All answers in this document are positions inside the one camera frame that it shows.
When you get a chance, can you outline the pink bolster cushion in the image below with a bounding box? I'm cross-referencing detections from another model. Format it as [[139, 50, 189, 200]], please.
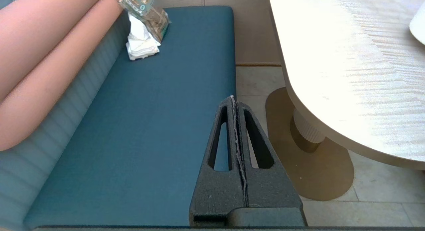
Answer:
[[0, 0, 130, 152], [0, 0, 107, 102]]

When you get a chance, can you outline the green snack packet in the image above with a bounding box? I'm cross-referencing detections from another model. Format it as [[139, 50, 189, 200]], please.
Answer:
[[116, 0, 171, 43]]

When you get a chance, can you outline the teal left bench sofa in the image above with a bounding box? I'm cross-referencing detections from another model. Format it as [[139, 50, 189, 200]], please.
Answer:
[[0, 0, 237, 230]]

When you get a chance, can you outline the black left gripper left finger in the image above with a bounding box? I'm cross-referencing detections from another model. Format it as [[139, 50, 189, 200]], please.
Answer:
[[189, 96, 247, 225]]

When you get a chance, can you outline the white crumpled tissue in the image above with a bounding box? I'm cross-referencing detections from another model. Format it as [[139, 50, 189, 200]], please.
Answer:
[[126, 13, 160, 61]]

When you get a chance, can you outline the large white tea dispenser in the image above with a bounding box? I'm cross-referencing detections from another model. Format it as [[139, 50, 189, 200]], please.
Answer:
[[409, 0, 425, 45]]

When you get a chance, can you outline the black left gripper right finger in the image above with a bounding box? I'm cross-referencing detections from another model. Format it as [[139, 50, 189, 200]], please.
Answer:
[[237, 102, 301, 207]]

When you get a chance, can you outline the table pedestal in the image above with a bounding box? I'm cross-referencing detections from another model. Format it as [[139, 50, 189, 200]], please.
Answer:
[[266, 87, 355, 201]]

